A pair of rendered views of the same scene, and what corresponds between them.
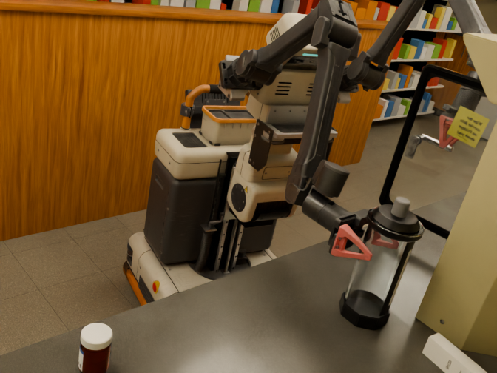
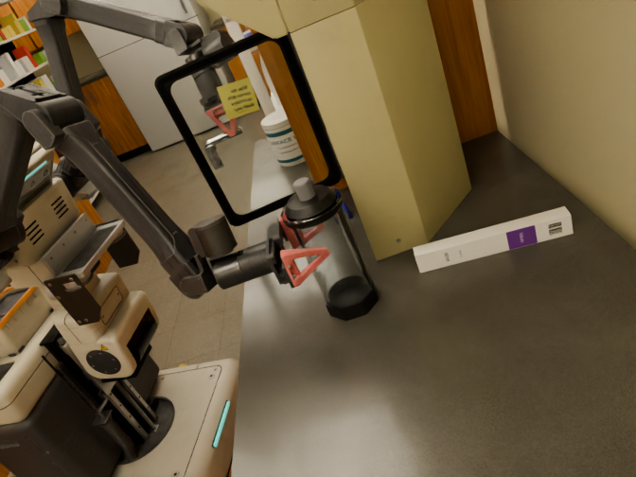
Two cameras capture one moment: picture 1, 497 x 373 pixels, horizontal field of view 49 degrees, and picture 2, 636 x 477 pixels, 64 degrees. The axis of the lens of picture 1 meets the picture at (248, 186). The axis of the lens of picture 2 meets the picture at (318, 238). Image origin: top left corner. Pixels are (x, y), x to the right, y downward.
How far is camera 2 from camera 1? 0.36 m
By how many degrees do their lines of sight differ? 32
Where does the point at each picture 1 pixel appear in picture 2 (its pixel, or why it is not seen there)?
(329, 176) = (215, 234)
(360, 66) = not seen: hidden behind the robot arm
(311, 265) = (269, 321)
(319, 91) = (107, 181)
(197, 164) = (26, 384)
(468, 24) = (139, 26)
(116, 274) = not seen: outside the picture
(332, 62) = (87, 144)
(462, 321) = (411, 223)
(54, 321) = not seen: outside the picture
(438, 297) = (379, 227)
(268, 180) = (111, 318)
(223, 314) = (291, 441)
